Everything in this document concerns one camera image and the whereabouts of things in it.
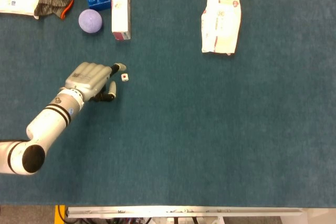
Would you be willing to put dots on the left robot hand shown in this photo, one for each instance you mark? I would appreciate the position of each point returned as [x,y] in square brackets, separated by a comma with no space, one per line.
[86,79]

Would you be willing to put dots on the small white die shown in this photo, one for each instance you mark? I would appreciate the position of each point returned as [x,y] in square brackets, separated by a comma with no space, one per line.
[125,77]

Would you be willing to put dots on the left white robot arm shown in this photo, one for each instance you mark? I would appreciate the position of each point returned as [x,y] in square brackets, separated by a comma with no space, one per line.
[39,134]

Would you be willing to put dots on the purple ball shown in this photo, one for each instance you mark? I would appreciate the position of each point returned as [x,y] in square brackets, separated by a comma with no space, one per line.
[90,21]

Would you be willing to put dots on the long white carton box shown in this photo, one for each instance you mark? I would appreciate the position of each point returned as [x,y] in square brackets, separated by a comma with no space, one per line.
[120,3]

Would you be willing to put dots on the white crumpled snack bag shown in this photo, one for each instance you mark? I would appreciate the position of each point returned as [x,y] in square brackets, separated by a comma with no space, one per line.
[221,24]

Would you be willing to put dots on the yellow bracket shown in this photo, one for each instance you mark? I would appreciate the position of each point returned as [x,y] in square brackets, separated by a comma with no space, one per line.
[59,214]

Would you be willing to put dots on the aluminium frame rail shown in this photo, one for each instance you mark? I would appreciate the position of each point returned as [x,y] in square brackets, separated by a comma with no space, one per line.
[183,211]

